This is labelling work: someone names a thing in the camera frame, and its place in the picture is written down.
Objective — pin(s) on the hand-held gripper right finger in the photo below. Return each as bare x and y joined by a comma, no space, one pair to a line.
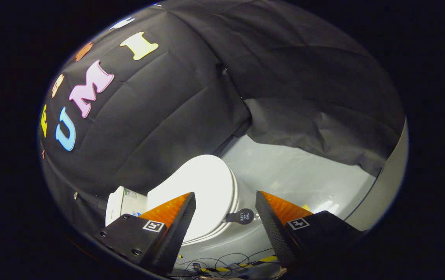
275,233

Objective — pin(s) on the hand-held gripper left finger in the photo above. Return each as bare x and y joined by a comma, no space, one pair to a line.
176,237

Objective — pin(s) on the black lid pull tab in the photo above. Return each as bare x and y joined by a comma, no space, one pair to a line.
242,216

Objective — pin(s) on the white toilet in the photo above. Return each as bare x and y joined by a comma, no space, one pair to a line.
121,202

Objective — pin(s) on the black backdrop cloth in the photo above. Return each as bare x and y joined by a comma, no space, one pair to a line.
168,116

